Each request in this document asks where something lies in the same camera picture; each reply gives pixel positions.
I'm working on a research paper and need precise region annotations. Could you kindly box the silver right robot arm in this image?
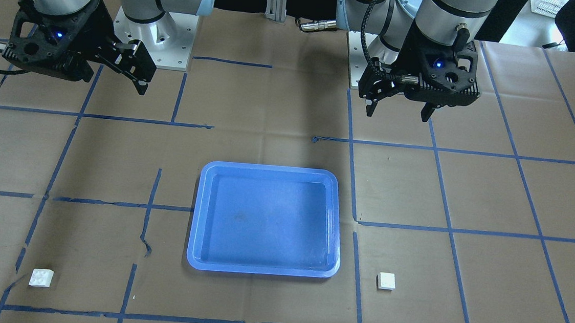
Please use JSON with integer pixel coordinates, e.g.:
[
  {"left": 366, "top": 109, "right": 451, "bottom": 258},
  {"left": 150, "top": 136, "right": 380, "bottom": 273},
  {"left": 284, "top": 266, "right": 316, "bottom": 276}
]
[{"left": 0, "top": 0, "right": 215, "bottom": 95}]

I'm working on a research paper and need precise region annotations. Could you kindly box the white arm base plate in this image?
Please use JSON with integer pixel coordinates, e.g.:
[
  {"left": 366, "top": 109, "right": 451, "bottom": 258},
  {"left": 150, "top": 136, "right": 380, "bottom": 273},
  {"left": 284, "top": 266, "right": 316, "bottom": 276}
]
[
  {"left": 114, "top": 8, "right": 201, "bottom": 72},
  {"left": 343, "top": 31, "right": 406, "bottom": 94}
]

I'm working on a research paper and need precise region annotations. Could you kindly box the white smooth building block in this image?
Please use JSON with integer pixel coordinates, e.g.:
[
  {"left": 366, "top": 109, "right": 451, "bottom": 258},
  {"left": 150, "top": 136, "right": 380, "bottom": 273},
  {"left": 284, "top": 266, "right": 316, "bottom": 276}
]
[{"left": 376, "top": 272, "right": 396, "bottom": 291}]

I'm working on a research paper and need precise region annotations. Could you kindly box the blue plastic tray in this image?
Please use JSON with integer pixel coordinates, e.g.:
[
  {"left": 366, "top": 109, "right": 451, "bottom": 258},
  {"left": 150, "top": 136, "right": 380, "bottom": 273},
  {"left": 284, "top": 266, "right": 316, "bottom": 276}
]
[{"left": 186, "top": 161, "right": 341, "bottom": 279}]

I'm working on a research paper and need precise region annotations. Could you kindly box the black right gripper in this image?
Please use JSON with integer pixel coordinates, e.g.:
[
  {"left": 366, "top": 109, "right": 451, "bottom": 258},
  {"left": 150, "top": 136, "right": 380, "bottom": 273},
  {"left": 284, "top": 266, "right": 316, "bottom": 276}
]
[{"left": 2, "top": 0, "right": 157, "bottom": 95}]

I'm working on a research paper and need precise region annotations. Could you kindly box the white plastic basket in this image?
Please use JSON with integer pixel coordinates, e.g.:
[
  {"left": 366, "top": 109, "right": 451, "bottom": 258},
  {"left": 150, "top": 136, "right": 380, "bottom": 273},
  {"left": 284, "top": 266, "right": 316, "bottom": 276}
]
[{"left": 529, "top": 0, "right": 569, "bottom": 18}]

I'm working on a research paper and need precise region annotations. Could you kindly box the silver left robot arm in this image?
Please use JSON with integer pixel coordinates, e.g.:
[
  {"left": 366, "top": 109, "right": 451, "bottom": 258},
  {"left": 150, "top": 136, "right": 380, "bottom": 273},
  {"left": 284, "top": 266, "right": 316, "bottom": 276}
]
[{"left": 336, "top": 0, "right": 498, "bottom": 122}]

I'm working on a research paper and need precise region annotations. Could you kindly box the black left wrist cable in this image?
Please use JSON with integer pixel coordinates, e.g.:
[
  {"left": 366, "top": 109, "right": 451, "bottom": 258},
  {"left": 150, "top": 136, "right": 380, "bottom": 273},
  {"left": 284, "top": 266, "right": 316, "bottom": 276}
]
[{"left": 358, "top": 0, "right": 399, "bottom": 75}]

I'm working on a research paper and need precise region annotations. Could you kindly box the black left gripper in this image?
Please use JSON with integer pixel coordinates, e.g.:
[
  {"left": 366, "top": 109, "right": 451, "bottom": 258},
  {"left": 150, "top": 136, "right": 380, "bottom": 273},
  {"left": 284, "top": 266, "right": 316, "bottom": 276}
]
[{"left": 358, "top": 27, "right": 481, "bottom": 123}]

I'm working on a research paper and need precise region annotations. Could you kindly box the white studded building block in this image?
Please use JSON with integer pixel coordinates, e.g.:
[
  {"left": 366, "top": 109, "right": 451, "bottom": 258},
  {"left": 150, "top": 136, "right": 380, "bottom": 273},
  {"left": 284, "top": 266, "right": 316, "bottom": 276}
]
[{"left": 29, "top": 268, "right": 55, "bottom": 288}]

